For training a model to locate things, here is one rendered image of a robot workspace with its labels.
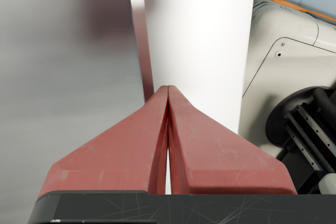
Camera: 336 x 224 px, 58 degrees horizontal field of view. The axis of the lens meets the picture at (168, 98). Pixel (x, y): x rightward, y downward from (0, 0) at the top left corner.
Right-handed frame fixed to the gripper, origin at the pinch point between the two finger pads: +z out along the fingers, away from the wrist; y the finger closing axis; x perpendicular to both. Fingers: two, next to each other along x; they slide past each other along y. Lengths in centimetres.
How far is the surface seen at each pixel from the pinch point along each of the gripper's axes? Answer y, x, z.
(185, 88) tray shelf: -0.9, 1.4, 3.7
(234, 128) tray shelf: -4.1, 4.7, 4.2
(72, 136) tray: 5.2, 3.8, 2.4
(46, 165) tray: 7.0, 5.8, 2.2
